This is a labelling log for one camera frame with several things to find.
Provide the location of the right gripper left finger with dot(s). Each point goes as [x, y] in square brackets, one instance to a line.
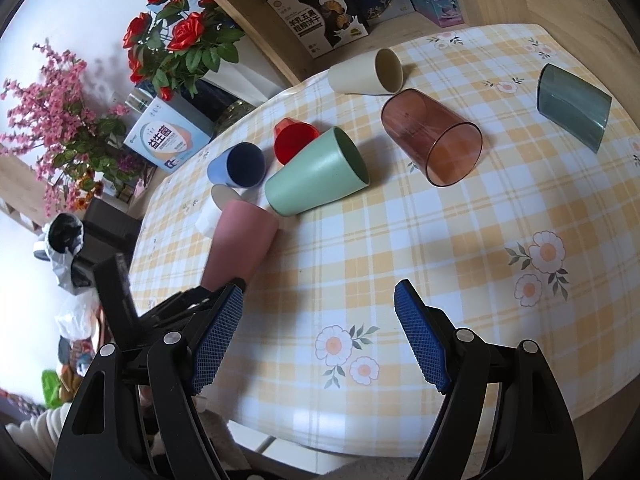
[134, 416]

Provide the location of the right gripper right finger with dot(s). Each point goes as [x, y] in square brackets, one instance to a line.
[532, 435]

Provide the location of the pink plastic cup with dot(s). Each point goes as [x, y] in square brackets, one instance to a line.
[241, 241]

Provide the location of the white plastic cup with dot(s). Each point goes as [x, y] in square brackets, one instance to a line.
[219, 196]

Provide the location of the blue plastic cup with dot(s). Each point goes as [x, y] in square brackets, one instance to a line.
[242, 166]

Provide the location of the red plastic cup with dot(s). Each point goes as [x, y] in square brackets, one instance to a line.
[290, 137]

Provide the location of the mint green plastic cup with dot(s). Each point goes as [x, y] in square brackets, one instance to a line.
[328, 169]

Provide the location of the brown transparent cup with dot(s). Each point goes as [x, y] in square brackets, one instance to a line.
[442, 144]

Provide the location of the grey transparent cup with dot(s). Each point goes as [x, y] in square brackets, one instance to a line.
[575, 105]

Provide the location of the cream beige plastic cup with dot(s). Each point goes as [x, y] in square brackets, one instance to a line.
[374, 73]

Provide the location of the black chair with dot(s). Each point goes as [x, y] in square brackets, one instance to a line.
[107, 231]

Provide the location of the black white plastic bag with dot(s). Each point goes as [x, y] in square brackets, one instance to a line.
[60, 242]

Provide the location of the light blue probiotic box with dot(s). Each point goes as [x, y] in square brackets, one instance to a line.
[168, 133]

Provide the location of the pink blossom artificial plant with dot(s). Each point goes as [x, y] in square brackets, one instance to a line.
[79, 150]

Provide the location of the silver blue tall box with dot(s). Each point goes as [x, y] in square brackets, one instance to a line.
[139, 100]

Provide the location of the white faceted flower pot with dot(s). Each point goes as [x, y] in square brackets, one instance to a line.
[253, 79]

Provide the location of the yellow plaid floral tablecloth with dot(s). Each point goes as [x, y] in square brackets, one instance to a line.
[541, 241]

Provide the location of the red rose bouquet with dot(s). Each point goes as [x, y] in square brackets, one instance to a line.
[177, 42]

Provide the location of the dark biscuit box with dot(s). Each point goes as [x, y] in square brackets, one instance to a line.
[322, 26]

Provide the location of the wooden shelf unit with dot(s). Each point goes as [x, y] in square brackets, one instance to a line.
[602, 34]

